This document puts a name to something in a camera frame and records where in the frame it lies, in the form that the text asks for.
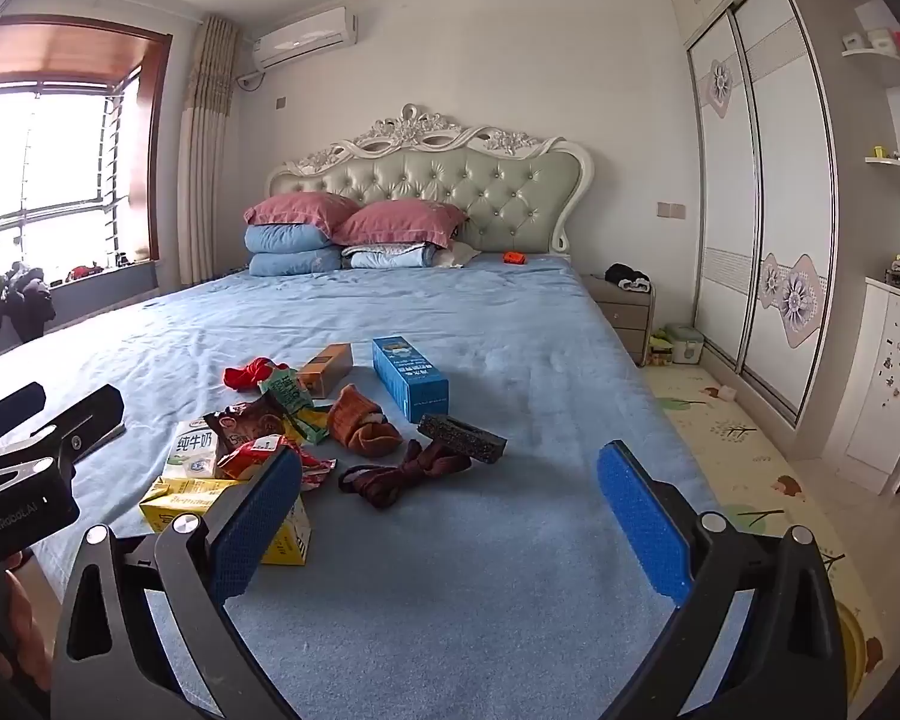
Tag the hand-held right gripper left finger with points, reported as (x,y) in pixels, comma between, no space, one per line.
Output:
(255,517)

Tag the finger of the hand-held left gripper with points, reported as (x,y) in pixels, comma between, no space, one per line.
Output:
(7,409)
(90,416)

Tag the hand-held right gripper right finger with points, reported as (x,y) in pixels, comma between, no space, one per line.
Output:
(645,525)

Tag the red snack wrapper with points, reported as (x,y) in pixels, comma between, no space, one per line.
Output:
(270,459)

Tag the yellow drink carton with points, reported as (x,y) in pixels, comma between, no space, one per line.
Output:
(187,506)

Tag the white milk carton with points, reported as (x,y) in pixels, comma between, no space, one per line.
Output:
(191,454)

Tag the green snack wrapper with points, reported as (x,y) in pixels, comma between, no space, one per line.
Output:
(294,401)

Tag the yellow round bin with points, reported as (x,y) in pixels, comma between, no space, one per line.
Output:
(855,652)

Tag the person's left hand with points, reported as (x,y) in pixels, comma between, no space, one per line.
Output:
(26,615)

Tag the brown snack bag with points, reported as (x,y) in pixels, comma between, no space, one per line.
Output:
(247,424)

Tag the dark jacket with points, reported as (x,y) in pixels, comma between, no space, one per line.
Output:
(19,300)

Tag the printed play mat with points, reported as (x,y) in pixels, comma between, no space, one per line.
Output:
(727,450)

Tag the orange brown sock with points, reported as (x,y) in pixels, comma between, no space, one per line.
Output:
(360,424)

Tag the red cloth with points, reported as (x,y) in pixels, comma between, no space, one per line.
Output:
(247,375)

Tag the orange box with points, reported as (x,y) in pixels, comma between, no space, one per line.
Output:
(326,367)

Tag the yellow green items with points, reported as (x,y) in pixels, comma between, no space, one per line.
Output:
(656,349)

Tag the white storage box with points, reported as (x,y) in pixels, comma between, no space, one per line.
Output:
(682,345)

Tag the dark rectangular block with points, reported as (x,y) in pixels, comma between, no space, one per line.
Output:
(461,439)

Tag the grey nightstand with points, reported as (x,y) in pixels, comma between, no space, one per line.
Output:
(622,322)

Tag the blue box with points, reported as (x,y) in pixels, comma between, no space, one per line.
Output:
(409,379)

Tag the dark clothes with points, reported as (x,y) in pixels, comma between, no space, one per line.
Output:
(626,276)

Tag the folded blue quilt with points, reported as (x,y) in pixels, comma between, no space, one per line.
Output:
(292,249)

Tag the bed with blue sheet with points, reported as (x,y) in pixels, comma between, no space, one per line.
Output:
(457,330)

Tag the white cabinet with stickers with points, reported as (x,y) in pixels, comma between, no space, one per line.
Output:
(885,390)

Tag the beige curtain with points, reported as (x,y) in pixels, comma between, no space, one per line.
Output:
(206,165)

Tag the folded pale quilt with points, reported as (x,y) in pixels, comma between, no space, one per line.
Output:
(386,256)

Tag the pink pillow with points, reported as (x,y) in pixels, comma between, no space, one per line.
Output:
(401,225)
(300,210)

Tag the small orange item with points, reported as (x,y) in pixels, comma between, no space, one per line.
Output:
(515,257)

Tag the white cloth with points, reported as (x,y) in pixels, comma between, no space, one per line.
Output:
(457,255)

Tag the white sliding wardrobe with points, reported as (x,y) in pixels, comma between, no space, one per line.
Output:
(765,202)

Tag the white air conditioner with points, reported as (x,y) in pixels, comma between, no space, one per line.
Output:
(304,37)

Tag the window with wooden frame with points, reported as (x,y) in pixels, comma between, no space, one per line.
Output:
(60,150)

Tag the wall switch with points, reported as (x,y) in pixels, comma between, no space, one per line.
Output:
(670,210)

